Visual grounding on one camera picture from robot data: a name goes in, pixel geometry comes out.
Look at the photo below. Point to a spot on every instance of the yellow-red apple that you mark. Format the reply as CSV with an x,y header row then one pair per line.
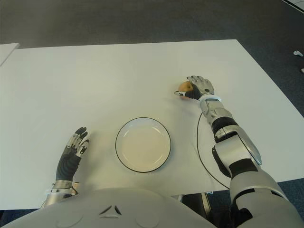
x,y
185,87

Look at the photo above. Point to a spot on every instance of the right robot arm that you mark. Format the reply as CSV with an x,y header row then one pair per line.
x,y
240,147

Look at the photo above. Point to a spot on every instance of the white plate black rim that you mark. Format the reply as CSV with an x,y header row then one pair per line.
x,y
142,145

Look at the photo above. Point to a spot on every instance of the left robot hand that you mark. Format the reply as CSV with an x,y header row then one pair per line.
x,y
66,166

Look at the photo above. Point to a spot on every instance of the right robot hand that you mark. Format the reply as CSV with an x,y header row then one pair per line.
x,y
204,88

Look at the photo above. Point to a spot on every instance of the grey robot torso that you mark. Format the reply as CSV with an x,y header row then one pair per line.
x,y
107,209

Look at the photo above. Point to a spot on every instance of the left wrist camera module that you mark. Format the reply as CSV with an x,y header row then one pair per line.
x,y
76,187

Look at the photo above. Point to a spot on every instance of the white handheld controller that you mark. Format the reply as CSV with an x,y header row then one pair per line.
x,y
298,53

